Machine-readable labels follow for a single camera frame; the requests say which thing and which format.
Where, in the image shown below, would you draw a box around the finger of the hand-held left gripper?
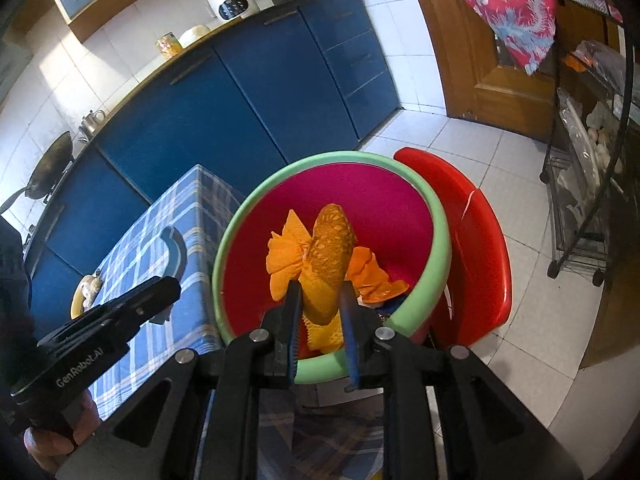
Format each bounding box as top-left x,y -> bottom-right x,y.
100,276 -> 182,328

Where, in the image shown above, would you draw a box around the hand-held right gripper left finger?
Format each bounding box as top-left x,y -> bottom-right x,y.
70,280 -> 305,480

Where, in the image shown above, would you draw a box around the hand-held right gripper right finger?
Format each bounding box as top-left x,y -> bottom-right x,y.
337,280 -> 583,480

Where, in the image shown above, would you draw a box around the orange plastic bag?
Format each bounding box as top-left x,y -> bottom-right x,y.
266,210 -> 410,306

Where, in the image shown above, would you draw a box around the orange foam net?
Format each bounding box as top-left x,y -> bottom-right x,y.
299,203 -> 358,326

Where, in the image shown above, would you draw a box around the green rimmed red basin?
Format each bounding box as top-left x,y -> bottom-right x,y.
211,150 -> 453,386

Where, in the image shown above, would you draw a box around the person's left hand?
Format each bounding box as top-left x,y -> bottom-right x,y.
22,389 -> 101,476

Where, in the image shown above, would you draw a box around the yellow banana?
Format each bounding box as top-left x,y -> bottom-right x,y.
70,275 -> 98,320

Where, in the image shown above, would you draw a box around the person's dark clothing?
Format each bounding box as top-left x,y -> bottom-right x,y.
0,215 -> 38,411

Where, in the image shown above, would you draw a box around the blue checked tablecloth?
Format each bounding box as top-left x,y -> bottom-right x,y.
30,164 -> 388,480

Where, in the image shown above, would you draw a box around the black wok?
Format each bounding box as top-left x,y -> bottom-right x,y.
0,131 -> 75,213

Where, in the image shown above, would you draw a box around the red plastic stool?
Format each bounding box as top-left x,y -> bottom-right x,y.
392,146 -> 513,348

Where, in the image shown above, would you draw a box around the steel teapot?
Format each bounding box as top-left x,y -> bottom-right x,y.
80,109 -> 107,136

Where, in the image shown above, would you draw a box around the blue base cabinets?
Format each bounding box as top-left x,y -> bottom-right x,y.
22,0 -> 401,286

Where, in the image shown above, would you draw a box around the yellow tin can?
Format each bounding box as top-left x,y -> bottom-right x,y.
156,32 -> 183,57

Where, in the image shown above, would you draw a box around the wooden door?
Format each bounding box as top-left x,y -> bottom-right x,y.
402,0 -> 566,143

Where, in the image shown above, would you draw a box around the red floral cloth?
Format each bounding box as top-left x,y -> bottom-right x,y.
432,0 -> 623,77

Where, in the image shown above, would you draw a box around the blue plastic handle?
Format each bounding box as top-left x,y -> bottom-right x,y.
159,225 -> 188,281

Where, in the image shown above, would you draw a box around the black wire rack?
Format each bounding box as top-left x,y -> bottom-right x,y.
539,0 -> 640,288

